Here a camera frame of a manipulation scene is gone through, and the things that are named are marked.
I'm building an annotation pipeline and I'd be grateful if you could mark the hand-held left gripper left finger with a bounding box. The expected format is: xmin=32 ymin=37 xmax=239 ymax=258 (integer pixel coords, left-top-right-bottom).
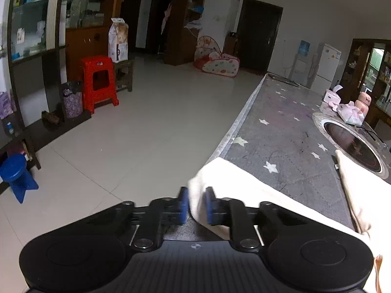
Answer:
xmin=114 ymin=186 xmax=189 ymax=252

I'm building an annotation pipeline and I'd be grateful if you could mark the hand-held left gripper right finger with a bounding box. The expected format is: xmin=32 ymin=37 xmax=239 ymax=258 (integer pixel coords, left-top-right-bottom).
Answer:
xmin=204 ymin=187 xmax=283 ymax=252

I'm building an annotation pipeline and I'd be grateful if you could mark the cream garment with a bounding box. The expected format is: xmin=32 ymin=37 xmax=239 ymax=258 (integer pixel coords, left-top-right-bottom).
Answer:
xmin=187 ymin=149 xmax=391 ymax=293

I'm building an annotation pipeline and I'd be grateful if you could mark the polka-dot play tent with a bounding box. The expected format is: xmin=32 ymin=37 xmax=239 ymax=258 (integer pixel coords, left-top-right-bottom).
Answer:
xmin=194 ymin=35 xmax=240 ymax=77

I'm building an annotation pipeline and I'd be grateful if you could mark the black flat phone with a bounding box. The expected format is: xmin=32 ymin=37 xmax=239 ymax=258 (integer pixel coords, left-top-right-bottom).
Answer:
xmin=269 ymin=73 xmax=300 ymax=86

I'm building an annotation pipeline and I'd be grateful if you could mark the small wooden stool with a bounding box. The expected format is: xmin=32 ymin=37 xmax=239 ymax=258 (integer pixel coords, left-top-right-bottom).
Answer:
xmin=113 ymin=59 xmax=134 ymax=93

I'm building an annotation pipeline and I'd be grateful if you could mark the purple patterned waste bin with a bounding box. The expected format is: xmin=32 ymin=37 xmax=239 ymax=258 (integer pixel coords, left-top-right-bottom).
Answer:
xmin=62 ymin=81 xmax=84 ymax=119

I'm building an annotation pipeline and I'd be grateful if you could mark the round built-in induction cooktop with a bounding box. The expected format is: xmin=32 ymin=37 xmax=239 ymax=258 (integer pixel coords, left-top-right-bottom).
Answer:
xmin=312 ymin=112 xmax=390 ymax=180

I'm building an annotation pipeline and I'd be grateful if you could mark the brown shoe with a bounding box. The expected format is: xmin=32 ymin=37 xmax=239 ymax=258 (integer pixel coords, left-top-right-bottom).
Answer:
xmin=42 ymin=111 xmax=60 ymax=125

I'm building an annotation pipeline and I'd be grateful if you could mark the tall wooden shelf cabinet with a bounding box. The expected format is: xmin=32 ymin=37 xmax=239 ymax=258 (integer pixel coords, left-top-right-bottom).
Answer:
xmin=166 ymin=0 xmax=209 ymax=66

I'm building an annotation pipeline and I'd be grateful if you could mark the white tissue box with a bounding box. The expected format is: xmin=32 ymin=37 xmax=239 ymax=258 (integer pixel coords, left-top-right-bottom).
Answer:
xmin=324 ymin=85 xmax=342 ymax=106

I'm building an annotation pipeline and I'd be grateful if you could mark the white water dispenser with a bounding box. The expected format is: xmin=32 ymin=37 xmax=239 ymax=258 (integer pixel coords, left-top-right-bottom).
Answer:
xmin=293 ymin=55 xmax=310 ymax=85

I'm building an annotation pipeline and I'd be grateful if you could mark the red plastic stool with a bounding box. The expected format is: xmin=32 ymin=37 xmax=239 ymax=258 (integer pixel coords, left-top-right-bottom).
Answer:
xmin=80 ymin=55 xmax=119 ymax=114

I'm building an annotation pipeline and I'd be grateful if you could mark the pink wet wipes pack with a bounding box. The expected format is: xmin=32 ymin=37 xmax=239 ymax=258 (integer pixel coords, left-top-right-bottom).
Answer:
xmin=337 ymin=102 xmax=365 ymax=126

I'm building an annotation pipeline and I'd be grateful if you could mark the blue plastic stool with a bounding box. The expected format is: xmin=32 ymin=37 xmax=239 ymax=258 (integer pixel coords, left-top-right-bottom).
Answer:
xmin=0 ymin=154 xmax=39 ymax=204

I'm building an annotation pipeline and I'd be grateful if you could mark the white printed diaper bag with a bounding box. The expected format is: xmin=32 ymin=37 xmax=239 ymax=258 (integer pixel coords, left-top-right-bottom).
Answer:
xmin=108 ymin=18 xmax=129 ymax=63

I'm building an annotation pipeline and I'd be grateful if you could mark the dark wooden door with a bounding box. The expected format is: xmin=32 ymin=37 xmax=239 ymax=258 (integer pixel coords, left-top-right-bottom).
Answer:
xmin=237 ymin=0 xmax=283 ymax=74

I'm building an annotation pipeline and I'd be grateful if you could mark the white refrigerator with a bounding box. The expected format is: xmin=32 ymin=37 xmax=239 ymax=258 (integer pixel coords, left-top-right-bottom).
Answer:
xmin=312 ymin=43 xmax=341 ymax=91

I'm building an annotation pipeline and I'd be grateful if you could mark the pink insulated bottle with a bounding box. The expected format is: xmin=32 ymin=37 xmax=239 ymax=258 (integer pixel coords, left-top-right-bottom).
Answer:
xmin=354 ymin=92 xmax=372 ymax=119

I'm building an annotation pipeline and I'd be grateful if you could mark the pink hanging garment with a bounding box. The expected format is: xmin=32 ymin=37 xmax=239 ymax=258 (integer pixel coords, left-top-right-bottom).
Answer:
xmin=162 ymin=3 xmax=172 ymax=34

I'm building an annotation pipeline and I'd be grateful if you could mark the glass-shelf display cabinet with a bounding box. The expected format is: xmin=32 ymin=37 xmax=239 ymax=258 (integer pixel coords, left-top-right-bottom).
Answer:
xmin=0 ymin=0 xmax=127 ymax=171

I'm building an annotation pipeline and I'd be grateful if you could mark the wooden sideboard cabinet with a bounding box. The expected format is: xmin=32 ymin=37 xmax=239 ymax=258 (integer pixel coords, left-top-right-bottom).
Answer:
xmin=340 ymin=38 xmax=391 ymax=135

